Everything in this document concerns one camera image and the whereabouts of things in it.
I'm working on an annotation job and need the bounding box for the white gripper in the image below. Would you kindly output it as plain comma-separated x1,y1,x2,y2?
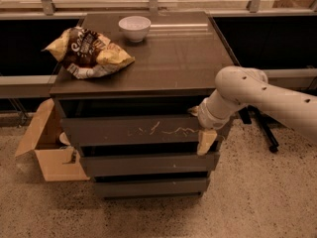
187,98,230,156

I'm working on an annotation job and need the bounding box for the grey top drawer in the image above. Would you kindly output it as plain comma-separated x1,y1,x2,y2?
60,114,201,147

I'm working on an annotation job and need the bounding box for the grey drawer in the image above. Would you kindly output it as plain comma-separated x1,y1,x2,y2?
80,152,220,177
60,114,201,147
94,178,210,198

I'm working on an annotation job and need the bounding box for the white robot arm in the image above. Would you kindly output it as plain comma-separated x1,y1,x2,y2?
191,66,317,156

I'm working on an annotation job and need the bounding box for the grey middle drawer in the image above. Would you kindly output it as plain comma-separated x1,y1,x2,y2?
80,152,220,177

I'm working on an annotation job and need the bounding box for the grey bottom drawer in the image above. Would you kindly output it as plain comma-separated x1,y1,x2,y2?
94,178,210,198

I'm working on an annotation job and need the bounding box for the grey drawer cabinet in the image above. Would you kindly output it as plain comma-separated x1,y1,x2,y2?
51,13,234,185

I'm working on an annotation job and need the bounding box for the open cardboard box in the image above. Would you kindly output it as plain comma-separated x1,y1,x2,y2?
15,98,90,181

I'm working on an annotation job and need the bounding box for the black wheeled stand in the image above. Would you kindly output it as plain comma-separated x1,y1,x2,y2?
239,106,279,154

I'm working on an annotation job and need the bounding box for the white ceramic bowl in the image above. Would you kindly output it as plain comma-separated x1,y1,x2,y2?
118,16,152,43

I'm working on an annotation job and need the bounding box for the yellow brown chip bag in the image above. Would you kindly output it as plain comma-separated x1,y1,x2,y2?
45,27,135,79

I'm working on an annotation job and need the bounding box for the white cup in box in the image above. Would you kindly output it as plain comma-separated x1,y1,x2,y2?
58,132,70,146

